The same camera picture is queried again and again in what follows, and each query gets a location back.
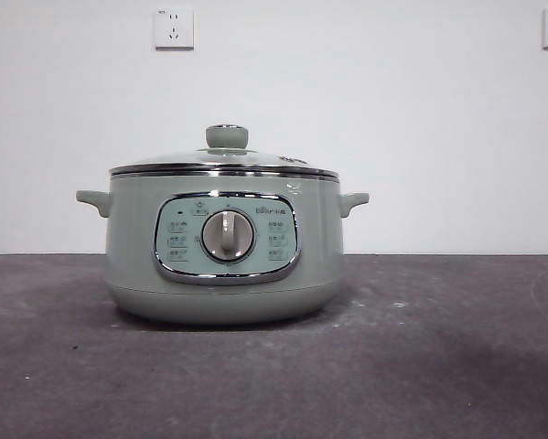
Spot glass lid with green knob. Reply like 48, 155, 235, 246
108, 123, 339, 178

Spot pale green electric cooking pot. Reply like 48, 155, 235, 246
75, 171, 371, 327

